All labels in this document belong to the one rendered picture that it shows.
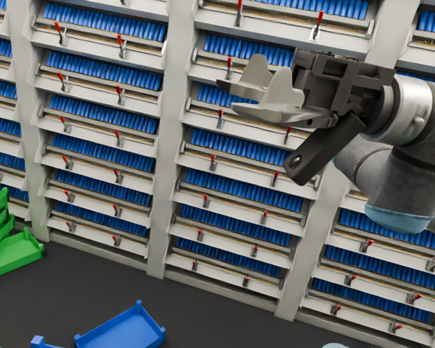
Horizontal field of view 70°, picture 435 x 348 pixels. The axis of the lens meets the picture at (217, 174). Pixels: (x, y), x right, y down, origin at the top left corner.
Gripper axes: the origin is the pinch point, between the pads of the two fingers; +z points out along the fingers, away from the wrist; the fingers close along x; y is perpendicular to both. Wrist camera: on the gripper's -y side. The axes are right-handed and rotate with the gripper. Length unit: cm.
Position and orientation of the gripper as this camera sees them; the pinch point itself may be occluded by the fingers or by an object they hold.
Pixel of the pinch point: (223, 98)
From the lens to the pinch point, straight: 39.5
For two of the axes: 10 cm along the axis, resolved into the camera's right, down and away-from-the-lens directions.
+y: 1.9, -8.8, -4.3
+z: -9.7, -1.2, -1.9
